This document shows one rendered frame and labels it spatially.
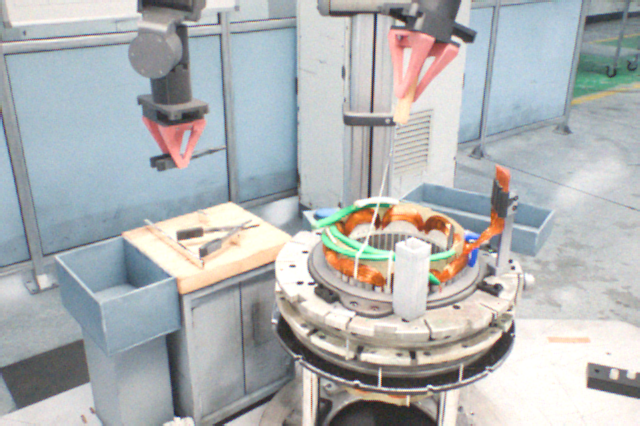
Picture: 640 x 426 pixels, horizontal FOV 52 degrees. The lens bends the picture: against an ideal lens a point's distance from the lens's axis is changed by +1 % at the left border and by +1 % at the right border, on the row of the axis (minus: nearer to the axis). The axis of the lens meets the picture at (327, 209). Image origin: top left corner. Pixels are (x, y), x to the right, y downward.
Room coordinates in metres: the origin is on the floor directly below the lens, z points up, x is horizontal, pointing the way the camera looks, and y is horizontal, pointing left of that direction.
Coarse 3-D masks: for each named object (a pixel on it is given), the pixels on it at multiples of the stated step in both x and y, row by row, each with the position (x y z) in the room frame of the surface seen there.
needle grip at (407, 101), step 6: (414, 78) 0.77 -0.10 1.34; (414, 84) 0.77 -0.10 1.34; (408, 90) 0.76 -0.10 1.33; (414, 90) 0.77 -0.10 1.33; (408, 96) 0.76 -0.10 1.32; (402, 102) 0.76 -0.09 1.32; (408, 102) 0.76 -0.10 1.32; (396, 108) 0.76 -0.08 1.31; (402, 108) 0.76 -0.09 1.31; (408, 108) 0.76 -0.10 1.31; (396, 114) 0.76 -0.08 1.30; (402, 114) 0.75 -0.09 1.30; (408, 114) 0.76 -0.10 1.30; (396, 120) 0.75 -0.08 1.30; (402, 120) 0.75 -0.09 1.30
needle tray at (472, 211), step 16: (416, 192) 1.12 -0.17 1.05; (432, 192) 1.13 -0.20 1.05; (448, 192) 1.12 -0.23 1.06; (464, 192) 1.10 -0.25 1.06; (432, 208) 1.02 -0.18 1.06; (448, 208) 1.11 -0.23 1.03; (464, 208) 1.10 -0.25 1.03; (480, 208) 1.08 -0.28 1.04; (528, 208) 1.04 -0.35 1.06; (544, 208) 1.02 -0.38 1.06; (464, 224) 0.99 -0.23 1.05; (480, 224) 0.98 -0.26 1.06; (528, 224) 1.04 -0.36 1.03; (544, 224) 0.96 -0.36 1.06; (496, 240) 0.96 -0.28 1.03; (512, 240) 0.95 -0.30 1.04; (528, 240) 0.93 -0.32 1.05; (544, 240) 0.97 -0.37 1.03
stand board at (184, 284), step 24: (192, 216) 0.98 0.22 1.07; (216, 216) 0.98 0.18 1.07; (240, 216) 0.98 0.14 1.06; (144, 240) 0.89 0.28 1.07; (192, 240) 0.89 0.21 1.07; (264, 240) 0.89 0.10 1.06; (288, 240) 0.89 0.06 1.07; (168, 264) 0.81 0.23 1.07; (192, 264) 0.81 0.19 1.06; (216, 264) 0.81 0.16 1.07; (240, 264) 0.83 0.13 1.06; (192, 288) 0.78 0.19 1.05
